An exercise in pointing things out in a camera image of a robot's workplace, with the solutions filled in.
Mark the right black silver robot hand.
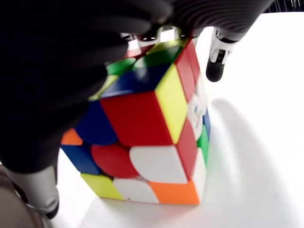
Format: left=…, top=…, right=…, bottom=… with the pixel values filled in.
left=0, top=0, right=276, bottom=219

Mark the multicolour Rubik's cube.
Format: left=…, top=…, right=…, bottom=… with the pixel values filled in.
left=60, top=38, right=211, bottom=205

